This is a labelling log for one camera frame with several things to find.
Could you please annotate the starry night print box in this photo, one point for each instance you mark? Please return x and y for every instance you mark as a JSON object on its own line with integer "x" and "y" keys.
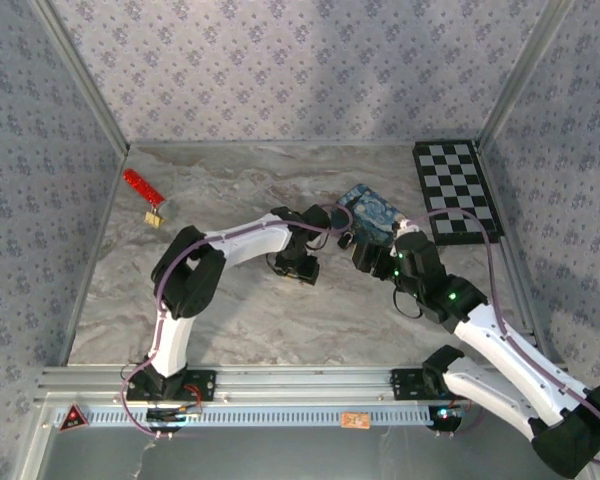
{"x": 375, "y": 210}

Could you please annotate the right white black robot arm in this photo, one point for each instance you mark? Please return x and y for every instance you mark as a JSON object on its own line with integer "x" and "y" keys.
{"x": 505, "y": 360}

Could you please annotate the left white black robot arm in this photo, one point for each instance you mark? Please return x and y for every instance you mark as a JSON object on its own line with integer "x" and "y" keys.
{"x": 250, "y": 240}

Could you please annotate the black grey checkerboard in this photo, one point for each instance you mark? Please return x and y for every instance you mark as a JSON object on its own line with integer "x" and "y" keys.
{"x": 455, "y": 190}

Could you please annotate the small gold clip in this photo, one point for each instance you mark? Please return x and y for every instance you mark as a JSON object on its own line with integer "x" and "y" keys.
{"x": 155, "y": 219}

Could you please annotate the small controller board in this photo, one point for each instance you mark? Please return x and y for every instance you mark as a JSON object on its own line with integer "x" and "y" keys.
{"x": 447, "y": 415}
{"x": 175, "y": 415}

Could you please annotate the orange label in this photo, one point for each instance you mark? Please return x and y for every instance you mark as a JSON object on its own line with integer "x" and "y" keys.
{"x": 355, "y": 420}

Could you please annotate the red stick with wooden block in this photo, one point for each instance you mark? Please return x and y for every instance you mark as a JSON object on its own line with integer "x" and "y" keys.
{"x": 142, "y": 187}

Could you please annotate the red triangle warning sticker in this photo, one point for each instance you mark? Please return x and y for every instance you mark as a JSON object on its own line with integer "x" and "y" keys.
{"x": 73, "y": 417}

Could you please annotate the aluminium side rail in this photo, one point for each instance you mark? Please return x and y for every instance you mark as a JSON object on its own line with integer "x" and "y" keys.
{"x": 517, "y": 270}
{"x": 96, "y": 255}

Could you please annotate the long aluminium base rail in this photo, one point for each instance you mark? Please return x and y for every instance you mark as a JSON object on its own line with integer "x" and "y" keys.
{"x": 305, "y": 382}

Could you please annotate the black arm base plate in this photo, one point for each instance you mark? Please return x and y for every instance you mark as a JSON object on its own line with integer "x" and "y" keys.
{"x": 205, "y": 385}
{"x": 405, "y": 385}

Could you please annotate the aluminium frame post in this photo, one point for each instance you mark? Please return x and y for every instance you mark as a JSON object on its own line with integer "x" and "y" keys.
{"x": 523, "y": 75}
{"x": 83, "y": 75}

